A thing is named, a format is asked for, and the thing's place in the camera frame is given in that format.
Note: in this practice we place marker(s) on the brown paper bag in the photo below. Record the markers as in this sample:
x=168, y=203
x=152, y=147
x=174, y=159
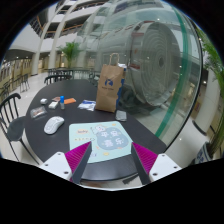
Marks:
x=109, y=85

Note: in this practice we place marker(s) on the blue white plastic packet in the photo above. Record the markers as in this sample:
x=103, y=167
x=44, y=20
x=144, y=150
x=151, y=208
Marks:
x=88, y=105

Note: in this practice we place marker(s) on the black chair left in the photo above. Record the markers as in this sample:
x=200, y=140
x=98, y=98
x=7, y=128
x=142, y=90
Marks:
x=11, y=123

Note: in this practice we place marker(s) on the orange flat card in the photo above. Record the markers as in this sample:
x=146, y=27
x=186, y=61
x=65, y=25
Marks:
x=69, y=101

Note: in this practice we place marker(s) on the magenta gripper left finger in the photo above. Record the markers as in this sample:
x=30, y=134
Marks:
x=77, y=159

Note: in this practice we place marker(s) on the light green mouse pad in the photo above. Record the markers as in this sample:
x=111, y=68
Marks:
x=109, y=140

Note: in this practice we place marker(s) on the black chair behind table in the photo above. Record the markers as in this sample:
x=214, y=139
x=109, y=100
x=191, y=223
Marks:
x=55, y=78

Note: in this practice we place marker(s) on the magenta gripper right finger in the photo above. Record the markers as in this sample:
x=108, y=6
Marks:
x=144, y=160

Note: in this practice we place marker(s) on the small white box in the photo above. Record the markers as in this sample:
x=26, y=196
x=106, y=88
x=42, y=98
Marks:
x=53, y=105

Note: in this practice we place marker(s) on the small white round object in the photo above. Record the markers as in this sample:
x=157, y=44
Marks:
x=43, y=101

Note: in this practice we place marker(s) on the blue capped white bottle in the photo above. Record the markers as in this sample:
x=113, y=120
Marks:
x=62, y=105

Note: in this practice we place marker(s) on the blue white plant pot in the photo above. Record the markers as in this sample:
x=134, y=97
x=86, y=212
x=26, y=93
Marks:
x=203, y=155

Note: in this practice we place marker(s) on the white computer mouse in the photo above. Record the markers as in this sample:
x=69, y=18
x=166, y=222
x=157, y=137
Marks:
x=53, y=124

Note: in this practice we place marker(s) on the potted palm plant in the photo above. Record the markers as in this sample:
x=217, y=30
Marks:
x=71, y=51

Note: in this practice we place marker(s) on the clear plastic bag left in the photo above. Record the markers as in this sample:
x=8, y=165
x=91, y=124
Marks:
x=38, y=112

